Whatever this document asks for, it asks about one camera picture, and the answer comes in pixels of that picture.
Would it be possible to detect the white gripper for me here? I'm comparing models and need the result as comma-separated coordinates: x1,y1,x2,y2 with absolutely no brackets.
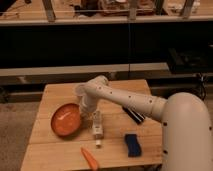
79,99,97,117

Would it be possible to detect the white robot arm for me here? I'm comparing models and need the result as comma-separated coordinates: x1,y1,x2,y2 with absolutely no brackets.
76,76,213,171

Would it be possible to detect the black marker pen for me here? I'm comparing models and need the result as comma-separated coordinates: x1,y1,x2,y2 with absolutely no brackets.
123,107,145,124

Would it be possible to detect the orange carrot toy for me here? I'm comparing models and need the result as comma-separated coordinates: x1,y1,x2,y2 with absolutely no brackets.
81,148,99,171

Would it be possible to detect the blue sponge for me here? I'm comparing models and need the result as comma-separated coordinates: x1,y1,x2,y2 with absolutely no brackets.
124,134,142,157

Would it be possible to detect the black machine at right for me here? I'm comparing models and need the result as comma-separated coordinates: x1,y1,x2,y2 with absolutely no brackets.
167,45,213,74

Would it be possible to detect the black vertical cable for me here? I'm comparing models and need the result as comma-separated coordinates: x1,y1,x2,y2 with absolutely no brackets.
127,13,132,81

